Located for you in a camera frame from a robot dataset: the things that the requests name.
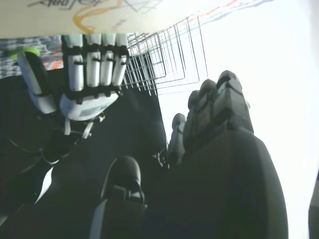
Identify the cream book with orange line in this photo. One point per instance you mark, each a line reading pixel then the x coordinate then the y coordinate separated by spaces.
pixel 49 17

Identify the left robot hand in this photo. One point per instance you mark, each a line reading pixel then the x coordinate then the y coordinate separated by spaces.
pixel 224 174

